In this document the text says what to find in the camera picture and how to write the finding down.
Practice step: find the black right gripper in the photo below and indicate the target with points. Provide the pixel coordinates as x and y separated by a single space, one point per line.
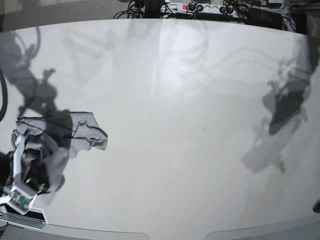
34 172

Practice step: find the grey t-shirt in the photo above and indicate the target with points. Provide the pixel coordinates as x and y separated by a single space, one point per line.
62 136

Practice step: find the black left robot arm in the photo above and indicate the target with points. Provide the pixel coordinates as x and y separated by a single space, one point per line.
316 205

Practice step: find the white power strip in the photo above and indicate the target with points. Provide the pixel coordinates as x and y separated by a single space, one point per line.
198 8

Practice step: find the black power adapter box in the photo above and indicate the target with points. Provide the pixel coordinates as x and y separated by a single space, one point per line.
264 18

